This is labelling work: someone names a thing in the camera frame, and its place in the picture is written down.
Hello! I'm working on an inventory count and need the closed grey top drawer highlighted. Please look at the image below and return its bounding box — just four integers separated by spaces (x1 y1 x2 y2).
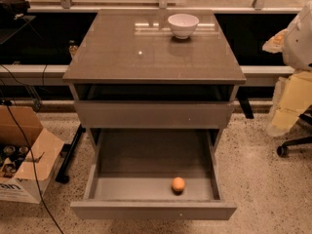
74 100 234 129

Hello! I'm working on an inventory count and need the open grey middle drawer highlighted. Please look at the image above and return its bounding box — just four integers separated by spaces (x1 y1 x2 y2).
70 130 237 220

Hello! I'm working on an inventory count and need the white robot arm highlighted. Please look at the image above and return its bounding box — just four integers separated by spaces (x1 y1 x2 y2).
262 1 312 137

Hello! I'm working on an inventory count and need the black table leg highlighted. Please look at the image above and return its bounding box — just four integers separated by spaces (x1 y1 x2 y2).
56 125 86 184

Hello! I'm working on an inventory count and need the white ceramic bowl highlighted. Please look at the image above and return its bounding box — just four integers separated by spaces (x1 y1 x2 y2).
168 14 199 39

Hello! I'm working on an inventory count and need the open cardboard box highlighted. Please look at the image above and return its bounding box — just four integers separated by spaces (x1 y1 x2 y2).
0 105 64 204

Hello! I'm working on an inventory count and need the grey drawer cabinet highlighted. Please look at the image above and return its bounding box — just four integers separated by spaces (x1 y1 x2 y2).
61 9 247 221

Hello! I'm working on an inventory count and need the small glass bottle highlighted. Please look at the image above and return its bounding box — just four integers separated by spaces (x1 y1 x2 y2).
68 40 78 58

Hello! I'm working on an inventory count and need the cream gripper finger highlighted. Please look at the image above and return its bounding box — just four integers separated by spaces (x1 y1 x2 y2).
262 29 288 54

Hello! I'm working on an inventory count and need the black bag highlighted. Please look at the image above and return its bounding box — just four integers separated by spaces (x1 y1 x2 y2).
0 0 30 21

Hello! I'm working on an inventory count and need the black office chair base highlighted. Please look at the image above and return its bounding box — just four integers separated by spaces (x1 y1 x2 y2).
276 105 312 158

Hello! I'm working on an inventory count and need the orange fruit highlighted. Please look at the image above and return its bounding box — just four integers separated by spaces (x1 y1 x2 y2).
172 177 185 193

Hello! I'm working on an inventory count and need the black cable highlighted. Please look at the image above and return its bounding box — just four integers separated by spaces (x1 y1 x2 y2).
0 63 66 234

